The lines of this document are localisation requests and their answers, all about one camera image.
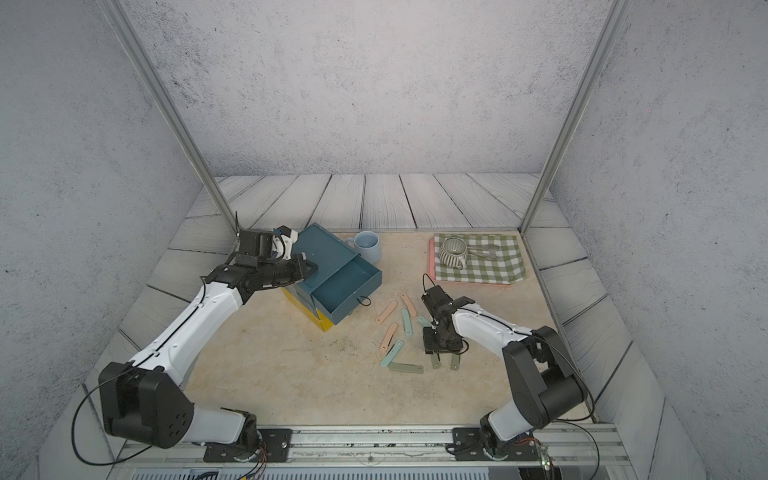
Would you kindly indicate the right aluminium frame post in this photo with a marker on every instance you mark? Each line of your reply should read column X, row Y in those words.
column 609, row 33

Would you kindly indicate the teal top drawer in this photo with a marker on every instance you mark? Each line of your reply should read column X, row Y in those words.
column 341, row 293

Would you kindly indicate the aluminium frame post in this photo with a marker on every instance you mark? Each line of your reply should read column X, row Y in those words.
column 609, row 33
column 131, row 44

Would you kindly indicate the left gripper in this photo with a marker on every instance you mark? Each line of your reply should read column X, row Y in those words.
column 298, row 264

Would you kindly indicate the left aluminium frame post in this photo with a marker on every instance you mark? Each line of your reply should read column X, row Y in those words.
column 131, row 44

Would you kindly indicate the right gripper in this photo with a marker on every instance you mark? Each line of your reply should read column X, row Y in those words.
column 429, row 345

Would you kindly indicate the mint fruit knife lower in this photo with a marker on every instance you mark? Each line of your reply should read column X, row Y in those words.
column 392, row 353

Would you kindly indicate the teal and yellow drawer cabinet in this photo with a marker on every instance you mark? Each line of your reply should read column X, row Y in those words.
column 329, row 253

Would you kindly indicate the pink fruit knife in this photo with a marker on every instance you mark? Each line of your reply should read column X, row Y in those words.
column 389, row 309
column 409, row 305
column 388, row 336

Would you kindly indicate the pink fruit knife lower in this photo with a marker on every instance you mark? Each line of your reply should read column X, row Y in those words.
column 388, row 336

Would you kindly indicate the green checkered cloth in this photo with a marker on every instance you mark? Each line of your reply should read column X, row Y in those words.
column 483, row 259

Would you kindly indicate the light blue mug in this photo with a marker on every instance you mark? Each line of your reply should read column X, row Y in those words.
column 367, row 244

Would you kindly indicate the pink fruit knife upper right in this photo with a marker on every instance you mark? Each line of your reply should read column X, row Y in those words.
column 409, row 305

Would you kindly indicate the striped ceramic cup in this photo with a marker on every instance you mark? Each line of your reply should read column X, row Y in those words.
column 453, row 253

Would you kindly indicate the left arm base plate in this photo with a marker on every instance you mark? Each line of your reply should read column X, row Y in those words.
column 270, row 445

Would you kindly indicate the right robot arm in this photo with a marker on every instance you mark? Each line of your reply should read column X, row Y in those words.
column 543, row 380

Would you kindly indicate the pink fruit knife upper left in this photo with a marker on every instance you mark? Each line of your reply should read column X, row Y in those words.
column 389, row 309

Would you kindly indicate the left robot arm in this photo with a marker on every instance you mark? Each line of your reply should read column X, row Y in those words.
column 142, row 400

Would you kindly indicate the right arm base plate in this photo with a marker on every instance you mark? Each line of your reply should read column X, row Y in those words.
column 478, row 444

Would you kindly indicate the aluminium front rail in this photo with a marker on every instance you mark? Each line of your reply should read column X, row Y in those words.
column 560, row 451

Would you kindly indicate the metal spoon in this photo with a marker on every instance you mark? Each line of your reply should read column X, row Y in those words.
column 489, row 253

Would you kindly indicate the olive fruit knife bottom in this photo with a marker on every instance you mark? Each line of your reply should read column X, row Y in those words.
column 406, row 368

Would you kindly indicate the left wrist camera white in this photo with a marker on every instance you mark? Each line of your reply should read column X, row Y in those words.
column 283, row 241

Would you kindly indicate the mint fruit knife middle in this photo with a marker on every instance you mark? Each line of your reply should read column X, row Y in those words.
column 407, row 322

